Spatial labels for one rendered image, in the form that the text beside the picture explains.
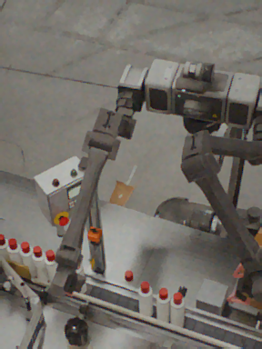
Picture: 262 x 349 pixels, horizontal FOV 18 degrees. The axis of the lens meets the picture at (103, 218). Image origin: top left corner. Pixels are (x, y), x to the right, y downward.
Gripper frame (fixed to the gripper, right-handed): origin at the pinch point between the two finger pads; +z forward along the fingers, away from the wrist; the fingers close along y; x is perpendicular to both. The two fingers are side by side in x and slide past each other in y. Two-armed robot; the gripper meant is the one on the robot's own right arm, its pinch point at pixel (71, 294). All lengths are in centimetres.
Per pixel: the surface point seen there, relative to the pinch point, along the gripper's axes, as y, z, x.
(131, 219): -2, 35, 60
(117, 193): -39, 116, 129
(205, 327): 43, 31, 20
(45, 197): -14.7, -26.3, 17.6
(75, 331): 6.6, 1.2, -12.3
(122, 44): -82, 117, 242
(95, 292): -1.5, 30.6, 19.7
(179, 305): 33.9, 13.7, 16.3
